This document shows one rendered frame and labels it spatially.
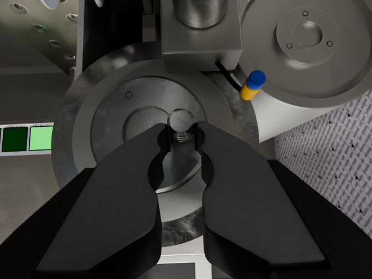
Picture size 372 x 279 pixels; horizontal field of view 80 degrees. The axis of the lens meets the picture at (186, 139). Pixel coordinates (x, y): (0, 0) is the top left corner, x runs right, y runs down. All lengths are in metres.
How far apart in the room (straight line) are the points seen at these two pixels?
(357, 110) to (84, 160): 0.23
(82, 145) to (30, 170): 0.43
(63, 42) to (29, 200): 0.34
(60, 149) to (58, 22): 0.30
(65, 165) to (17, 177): 0.44
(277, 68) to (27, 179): 0.54
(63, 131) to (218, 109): 0.11
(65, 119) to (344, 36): 0.22
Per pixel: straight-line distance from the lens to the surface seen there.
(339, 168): 0.28
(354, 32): 0.23
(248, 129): 0.16
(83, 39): 0.22
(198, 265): 0.53
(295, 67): 0.20
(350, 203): 0.27
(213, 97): 0.16
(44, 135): 0.58
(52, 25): 0.46
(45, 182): 0.58
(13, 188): 0.62
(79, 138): 0.17
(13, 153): 0.62
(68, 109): 0.18
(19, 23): 0.48
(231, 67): 0.17
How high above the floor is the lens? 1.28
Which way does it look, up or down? 9 degrees down
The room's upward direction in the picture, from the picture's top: 178 degrees clockwise
